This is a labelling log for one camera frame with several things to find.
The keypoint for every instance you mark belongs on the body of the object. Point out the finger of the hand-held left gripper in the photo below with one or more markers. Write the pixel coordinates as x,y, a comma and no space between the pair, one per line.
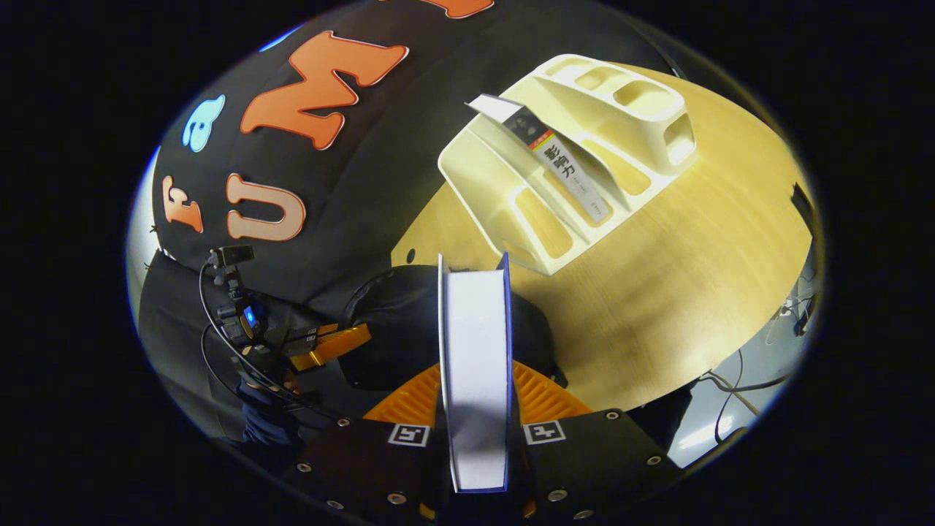
332,347

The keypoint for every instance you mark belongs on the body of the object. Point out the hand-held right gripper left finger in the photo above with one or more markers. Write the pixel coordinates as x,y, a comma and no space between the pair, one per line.
365,467

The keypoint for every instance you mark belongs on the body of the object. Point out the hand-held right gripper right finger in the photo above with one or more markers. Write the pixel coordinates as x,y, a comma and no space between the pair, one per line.
584,467

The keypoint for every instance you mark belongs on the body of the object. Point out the grey spine book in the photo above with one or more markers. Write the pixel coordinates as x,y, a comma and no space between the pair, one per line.
562,168

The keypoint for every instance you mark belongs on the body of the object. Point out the cream plastic bookshelf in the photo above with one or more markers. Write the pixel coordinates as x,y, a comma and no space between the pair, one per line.
497,175

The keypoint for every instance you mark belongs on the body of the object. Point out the black schoolbag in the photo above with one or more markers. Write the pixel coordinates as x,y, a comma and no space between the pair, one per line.
394,329

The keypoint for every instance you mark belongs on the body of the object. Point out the blue cover book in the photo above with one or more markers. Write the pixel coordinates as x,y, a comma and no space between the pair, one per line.
475,365

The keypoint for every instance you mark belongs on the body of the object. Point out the black table edge bracket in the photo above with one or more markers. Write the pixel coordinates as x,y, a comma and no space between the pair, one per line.
803,204

